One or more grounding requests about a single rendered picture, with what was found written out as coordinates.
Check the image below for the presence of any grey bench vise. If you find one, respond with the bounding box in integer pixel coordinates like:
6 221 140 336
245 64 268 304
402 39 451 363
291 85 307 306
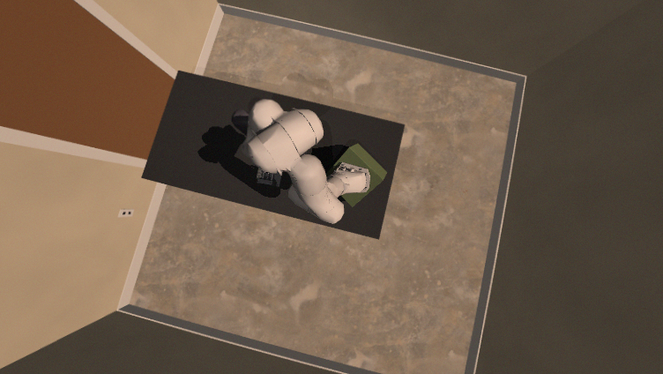
257 168 282 187

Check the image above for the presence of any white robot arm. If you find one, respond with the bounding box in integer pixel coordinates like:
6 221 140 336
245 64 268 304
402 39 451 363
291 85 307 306
232 99 370 224

